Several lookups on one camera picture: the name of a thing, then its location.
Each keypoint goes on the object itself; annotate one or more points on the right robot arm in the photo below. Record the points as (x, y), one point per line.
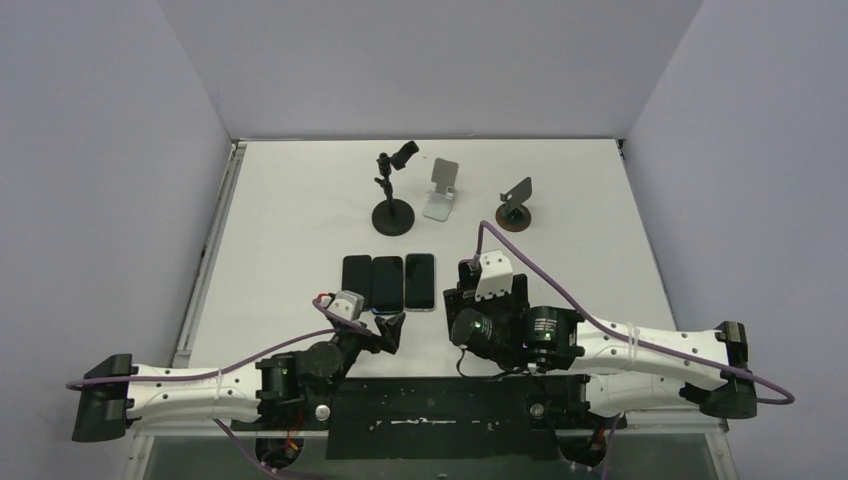
(613, 367)

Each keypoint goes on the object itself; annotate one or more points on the black phone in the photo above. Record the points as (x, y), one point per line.
(357, 277)

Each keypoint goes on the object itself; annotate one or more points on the brown round base phone stand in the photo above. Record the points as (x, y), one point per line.
(512, 214)

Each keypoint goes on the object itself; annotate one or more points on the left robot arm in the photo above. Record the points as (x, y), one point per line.
(275, 392)

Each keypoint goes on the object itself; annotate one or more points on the aluminium frame rail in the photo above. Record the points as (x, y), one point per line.
(142, 444)

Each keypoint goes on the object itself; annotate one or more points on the black mounting base plate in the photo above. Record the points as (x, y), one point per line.
(451, 418)

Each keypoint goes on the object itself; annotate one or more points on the clear-case phone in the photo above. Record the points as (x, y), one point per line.
(420, 282)

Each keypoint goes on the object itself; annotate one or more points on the black pole phone stand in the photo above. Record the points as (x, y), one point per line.
(393, 217)

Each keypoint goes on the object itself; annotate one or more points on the black smartphone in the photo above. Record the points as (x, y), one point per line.
(387, 285)

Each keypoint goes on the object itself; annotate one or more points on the white folding phone stand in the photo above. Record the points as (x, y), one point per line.
(443, 194)

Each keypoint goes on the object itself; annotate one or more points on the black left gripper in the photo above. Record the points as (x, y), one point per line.
(389, 330)

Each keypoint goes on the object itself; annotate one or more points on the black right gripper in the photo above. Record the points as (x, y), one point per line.
(457, 299)

